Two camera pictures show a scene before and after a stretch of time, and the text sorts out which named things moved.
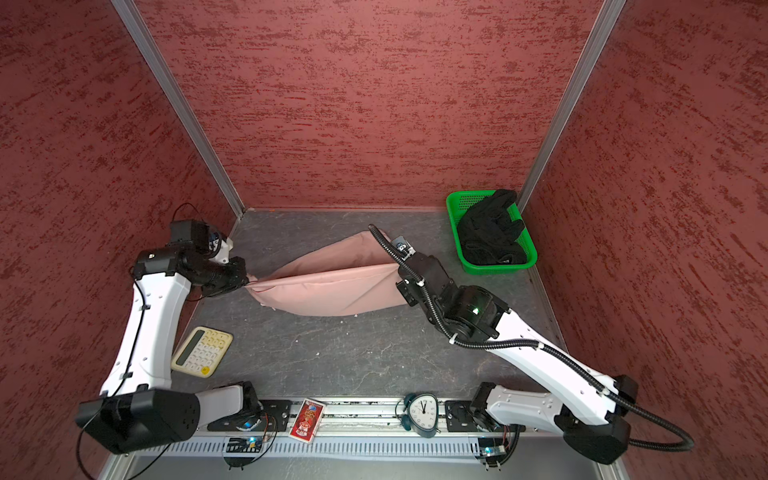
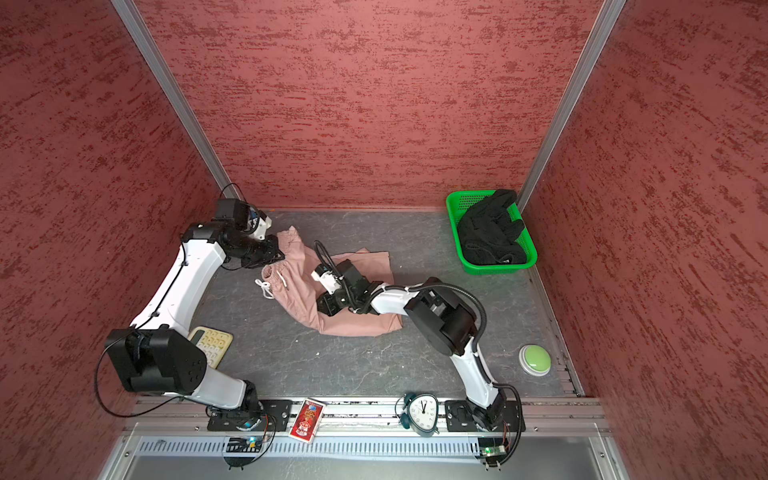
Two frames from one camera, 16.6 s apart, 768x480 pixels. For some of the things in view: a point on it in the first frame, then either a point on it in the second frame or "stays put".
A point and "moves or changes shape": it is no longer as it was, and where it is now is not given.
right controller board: (491, 449) stays put
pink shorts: (357, 275) moves or changes shape
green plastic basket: (457, 204) stays put
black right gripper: (410, 292) -> (328, 299)
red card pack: (307, 420) stays put
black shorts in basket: (489, 235) stays put
